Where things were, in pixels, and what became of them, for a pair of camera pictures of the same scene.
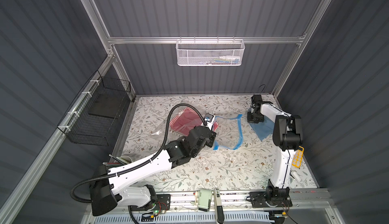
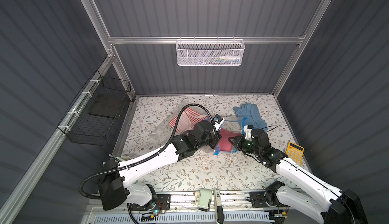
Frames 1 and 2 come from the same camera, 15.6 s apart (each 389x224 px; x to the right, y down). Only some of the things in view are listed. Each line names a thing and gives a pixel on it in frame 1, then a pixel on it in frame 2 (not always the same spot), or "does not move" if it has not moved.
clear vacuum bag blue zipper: [228, 129] does not move
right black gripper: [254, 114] → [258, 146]
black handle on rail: [219, 210] does not move
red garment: [182, 122] → [225, 144]
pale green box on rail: [204, 199] does not move
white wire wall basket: [191, 52] does not move
